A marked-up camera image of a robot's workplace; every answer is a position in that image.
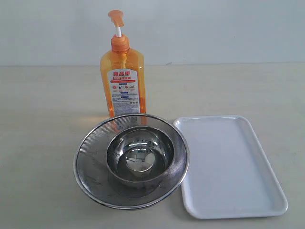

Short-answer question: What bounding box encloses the orange pump soap bottle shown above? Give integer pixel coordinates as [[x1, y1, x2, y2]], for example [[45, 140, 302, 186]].
[[100, 10, 146, 118]]

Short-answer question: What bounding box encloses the small stainless steel bowl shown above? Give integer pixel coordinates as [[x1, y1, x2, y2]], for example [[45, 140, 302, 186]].
[[106, 125, 174, 188]]

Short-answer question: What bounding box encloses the steel mesh strainer basket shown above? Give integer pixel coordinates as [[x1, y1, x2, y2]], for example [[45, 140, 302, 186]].
[[73, 114, 190, 210]]

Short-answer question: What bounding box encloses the white plastic tray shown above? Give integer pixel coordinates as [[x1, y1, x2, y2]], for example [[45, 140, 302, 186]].
[[174, 115, 288, 219]]

